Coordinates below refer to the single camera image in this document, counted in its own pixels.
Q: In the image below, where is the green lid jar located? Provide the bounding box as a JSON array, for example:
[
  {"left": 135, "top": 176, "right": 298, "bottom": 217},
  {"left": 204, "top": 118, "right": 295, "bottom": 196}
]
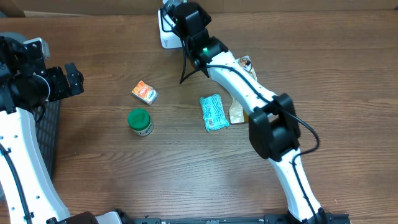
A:
[{"left": 127, "top": 108, "right": 154, "bottom": 136}]

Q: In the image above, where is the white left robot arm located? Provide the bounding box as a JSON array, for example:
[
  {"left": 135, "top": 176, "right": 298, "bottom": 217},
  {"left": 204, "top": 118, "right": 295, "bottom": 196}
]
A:
[{"left": 1, "top": 35, "right": 122, "bottom": 224}]

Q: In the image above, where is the beige brown snack bag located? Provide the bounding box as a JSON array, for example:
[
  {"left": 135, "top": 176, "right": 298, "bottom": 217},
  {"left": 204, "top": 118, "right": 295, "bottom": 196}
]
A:
[{"left": 229, "top": 55, "right": 257, "bottom": 124}]

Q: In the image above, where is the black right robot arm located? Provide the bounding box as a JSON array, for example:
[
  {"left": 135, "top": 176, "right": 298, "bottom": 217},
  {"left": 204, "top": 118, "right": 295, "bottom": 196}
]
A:
[{"left": 160, "top": 1, "right": 327, "bottom": 223}]

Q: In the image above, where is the grey plastic mesh basket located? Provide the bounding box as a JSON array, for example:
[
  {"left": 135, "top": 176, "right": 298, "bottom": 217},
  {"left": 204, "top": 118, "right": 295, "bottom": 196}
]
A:
[{"left": 0, "top": 32, "right": 62, "bottom": 202}]

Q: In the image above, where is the orange white small box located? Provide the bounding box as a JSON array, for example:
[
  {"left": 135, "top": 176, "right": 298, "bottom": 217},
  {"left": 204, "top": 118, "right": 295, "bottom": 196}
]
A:
[{"left": 132, "top": 80, "right": 158, "bottom": 105}]

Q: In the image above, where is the teal snack packet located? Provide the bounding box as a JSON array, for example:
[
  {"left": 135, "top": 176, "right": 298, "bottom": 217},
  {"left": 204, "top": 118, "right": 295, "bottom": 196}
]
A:
[{"left": 200, "top": 94, "right": 229, "bottom": 132}]

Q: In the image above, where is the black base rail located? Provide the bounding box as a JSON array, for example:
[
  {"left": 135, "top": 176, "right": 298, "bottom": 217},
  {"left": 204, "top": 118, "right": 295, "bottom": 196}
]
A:
[{"left": 132, "top": 213, "right": 351, "bottom": 224}]

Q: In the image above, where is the white barcode scanner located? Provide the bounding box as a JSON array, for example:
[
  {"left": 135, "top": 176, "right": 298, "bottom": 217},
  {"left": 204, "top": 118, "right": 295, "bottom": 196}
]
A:
[{"left": 158, "top": 8, "right": 182, "bottom": 49}]

